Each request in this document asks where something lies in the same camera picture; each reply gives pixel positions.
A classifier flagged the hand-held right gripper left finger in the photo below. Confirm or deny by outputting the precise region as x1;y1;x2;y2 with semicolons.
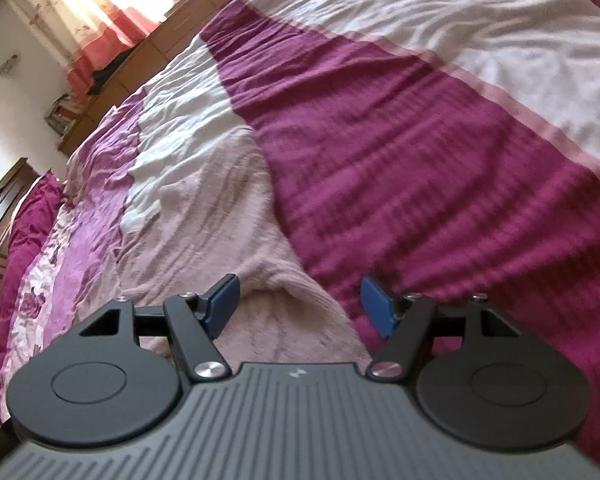
77;274;242;383

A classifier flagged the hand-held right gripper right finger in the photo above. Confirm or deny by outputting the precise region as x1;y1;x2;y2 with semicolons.
360;276;526;380

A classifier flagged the pink knit sweater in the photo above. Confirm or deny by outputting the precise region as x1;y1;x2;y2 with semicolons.
116;125;377;370

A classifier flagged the pink magenta patchwork bedspread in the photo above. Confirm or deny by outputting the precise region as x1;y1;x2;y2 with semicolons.
0;0;600;453

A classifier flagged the stack of books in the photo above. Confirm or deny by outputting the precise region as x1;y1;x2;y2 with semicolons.
44;91;92;135

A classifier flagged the light wooden cabinet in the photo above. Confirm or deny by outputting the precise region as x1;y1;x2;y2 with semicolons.
57;0;243;157

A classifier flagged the dark cloth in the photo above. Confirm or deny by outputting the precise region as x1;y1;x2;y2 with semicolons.
91;57;132;97

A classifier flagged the white and red curtain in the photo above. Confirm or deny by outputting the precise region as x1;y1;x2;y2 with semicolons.
10;0;163;96

